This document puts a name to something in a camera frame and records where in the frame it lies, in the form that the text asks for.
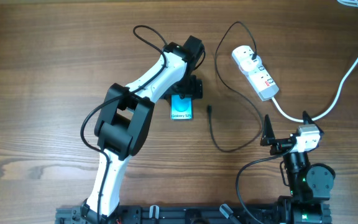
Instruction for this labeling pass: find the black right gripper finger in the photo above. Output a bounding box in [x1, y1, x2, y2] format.
[302, 111, 324, 135]
[260, 114, 275, 146]

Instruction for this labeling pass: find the blue Galaxy smartphone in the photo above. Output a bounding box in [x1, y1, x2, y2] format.
[170, 95, 193, 120]

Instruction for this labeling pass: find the black USB charging cable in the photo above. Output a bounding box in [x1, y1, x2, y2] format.
[206, 21, 265, 154]

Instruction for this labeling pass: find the white power extension strip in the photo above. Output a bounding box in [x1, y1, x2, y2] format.
[232, 45, 279, 101]

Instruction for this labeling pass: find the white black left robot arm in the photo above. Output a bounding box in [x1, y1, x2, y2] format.
[80, 36, 205, 223]

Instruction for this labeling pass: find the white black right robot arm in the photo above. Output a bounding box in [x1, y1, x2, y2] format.
[235, 111, 336, 223]

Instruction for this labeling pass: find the white USB charger plug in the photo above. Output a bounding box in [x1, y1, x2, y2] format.
[239, 56, 262, 75]

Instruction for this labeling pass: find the white power strip cord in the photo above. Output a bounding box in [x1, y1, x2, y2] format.
[271, 0, 358, 123]

